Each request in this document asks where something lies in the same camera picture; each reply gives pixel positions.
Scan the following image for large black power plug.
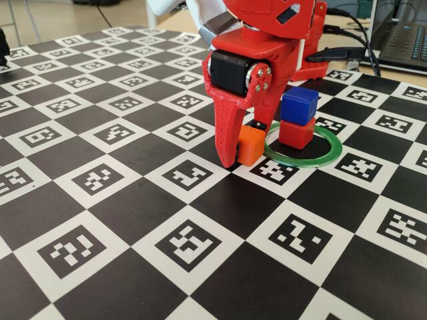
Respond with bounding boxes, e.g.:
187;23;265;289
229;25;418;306
306;46;366;65

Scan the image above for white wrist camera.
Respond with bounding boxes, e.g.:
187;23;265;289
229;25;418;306
146;0;241;44

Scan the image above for black camera stand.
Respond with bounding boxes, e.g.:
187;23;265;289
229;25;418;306
0;28;11;66

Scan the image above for black cable with plug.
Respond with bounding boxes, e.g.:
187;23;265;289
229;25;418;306
324;23;380;76
326;7;382;77

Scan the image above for black white marker checkerboard mat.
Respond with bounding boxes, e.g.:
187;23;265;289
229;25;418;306
0;26;427;320

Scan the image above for orange cube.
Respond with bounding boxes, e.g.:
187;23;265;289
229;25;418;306
237;125;267;167

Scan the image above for red perforated robot base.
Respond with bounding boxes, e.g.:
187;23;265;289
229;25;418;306
290;61;330;83

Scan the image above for red cube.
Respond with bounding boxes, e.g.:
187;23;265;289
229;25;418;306
278;117;316;150

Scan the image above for blue cube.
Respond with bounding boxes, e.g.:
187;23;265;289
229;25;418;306
280;87;320;127

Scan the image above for dark laptop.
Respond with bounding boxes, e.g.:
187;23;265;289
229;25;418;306
362;0;427;73

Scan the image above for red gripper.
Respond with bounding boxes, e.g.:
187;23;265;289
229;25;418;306
201;31;302;169

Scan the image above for green flat ring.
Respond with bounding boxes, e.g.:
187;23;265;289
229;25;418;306
263;121;344;169

